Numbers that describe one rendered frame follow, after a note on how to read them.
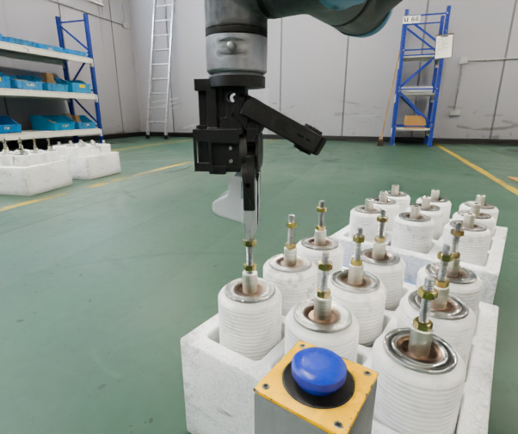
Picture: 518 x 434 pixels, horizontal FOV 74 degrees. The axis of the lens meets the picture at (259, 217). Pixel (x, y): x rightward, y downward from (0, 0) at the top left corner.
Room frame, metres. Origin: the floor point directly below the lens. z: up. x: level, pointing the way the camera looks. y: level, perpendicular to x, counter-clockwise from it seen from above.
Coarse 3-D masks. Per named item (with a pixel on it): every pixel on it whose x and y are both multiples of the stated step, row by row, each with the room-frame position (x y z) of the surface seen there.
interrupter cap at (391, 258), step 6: (366, 252) 0.60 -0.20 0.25; (372, 252) 0.61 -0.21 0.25; (390, 252) 0.60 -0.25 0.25; (366, 258) 0.58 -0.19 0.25; (372, 258) 0.58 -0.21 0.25; (384, 258) 0.58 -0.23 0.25; (390, 258) 0.58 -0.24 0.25; (396, 258) 0.58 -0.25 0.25; (378, 264) 0.55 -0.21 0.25; (384, 264) 0.55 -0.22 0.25; (390, 264) 0.55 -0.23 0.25
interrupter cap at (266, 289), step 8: (240, 280) 0.49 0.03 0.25; (264, 280) 0.49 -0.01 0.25; (232, 288) 0.46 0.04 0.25; (240, 288) 0.47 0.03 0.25; (264, 288) 0.46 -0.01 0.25; (272, 288) 0.46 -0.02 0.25; (232, 296) 0.44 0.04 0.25; (240, 296) 0.44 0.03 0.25; (248, 296) 0.44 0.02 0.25; (256, 296) 0.44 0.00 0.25; (264, 296) 0.44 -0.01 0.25; (272, 296) 0.45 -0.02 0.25
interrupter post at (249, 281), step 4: (244, 272) 0.46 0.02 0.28; (256, 272) 0.46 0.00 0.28; (244, 276) 0.46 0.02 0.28; (248, 276) 0.45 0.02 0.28; (252, 276) 0.45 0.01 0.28; (256, 276) 0.46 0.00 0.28; (244, 280) 0.46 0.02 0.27; (248, 280) 0.45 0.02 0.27; (252, 280) 0.45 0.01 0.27; (256, 280) 0.46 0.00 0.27; (244, 284) 0.46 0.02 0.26; (248, 284) 0.45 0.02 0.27; (252, 284) 0.45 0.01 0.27; (256, 284) 0.46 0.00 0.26; (244, 288) 0.46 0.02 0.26; (248, 288) 0.45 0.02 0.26; (252, 288) 0.45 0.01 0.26; (256, 288) 0.46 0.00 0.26; (244, 292) 0.46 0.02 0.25; (248, 292) 0.45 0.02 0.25; (252, 292) 0.45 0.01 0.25
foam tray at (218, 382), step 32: (384, 320) 0.51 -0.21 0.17; (480, 320) 0.49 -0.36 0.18; (192, 352) 0.43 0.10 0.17; (224, 352) 0.41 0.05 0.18; (480, 352) 0.41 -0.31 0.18; (192, 384) 0.43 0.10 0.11; (224, 384) 0.40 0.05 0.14; (256, 384) 0.36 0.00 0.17; (480, 384) 0.35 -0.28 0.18; (192, 416) 0.44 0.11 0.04; (224, 416) 0.40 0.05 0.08; (480, 416) 0.31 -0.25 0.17
